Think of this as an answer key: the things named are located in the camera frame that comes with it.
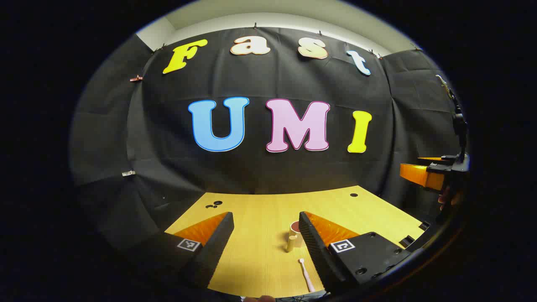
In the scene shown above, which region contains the beige cup with handle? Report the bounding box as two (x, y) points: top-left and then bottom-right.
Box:
(287, 221), (304, 253)

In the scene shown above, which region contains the wooden desktop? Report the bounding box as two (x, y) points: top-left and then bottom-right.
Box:
(164, 185), (425, 298)

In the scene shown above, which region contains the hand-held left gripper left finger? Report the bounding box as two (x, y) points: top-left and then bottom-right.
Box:
(122, 212), (235, 290)

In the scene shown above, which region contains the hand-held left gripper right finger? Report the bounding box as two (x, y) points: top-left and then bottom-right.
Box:
(299, 211), (414, 294)

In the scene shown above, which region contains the black backdrop cloth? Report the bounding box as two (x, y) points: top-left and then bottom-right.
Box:
(69, 26), (468, 252)

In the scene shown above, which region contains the pink white toothbrush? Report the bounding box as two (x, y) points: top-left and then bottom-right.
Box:
(298, 258), (315, 293)

